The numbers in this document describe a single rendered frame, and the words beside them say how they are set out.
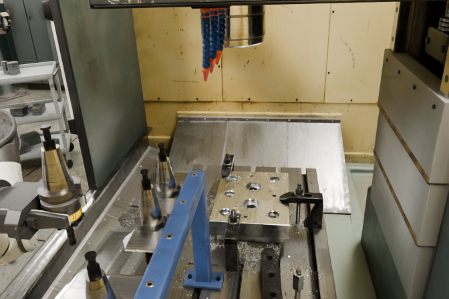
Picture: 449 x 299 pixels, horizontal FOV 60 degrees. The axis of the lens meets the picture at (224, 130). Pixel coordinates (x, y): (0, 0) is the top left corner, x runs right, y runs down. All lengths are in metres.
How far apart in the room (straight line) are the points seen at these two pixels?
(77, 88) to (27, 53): 4.73
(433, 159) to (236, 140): 1.32
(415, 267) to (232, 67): 1.37
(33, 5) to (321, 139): 4.75
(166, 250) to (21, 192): 0.26
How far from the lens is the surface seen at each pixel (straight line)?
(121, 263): 1.44
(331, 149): 2.03
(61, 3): 1.52
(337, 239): 1.69
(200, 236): 0.98
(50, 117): 3.55
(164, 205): 0.82
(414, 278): 1.07
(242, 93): 2.09
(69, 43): 1.54
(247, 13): 0.91
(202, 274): 1.06
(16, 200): 0.70
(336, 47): 2.03
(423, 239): 0.99
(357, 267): 1.59
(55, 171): 0.64
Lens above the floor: 1.68
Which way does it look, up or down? 24 degrees down
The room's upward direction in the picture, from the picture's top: 2 degrees counter-clockwise
